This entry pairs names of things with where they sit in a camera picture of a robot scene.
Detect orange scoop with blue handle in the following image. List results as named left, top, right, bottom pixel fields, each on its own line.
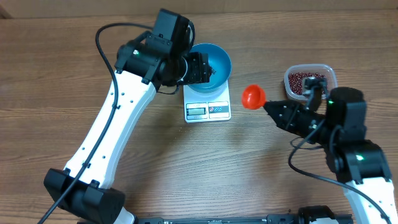
left=241, top=84, right=267, bottom=110

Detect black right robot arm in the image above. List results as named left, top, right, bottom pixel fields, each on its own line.
left=264, top=87, right=397, bottom=223

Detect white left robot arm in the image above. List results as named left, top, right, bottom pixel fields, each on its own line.
left=44, top=9, right=214, bottom=223

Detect teal plastic bowl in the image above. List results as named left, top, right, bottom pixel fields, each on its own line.
left=189, top=43, right=232, bottom=93

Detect white digital kitchen scale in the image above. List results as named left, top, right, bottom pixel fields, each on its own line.
left=183, top=82, right=232, bottom=123

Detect red adzuki beans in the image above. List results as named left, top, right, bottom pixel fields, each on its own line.
left=288, top=72, right=325, bottom=95

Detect clear plastic food container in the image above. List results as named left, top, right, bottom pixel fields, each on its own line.
left=284, top=63, right=338, bottom=101

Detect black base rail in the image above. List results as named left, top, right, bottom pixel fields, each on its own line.
left=134, top=205, right=354, bottom=224

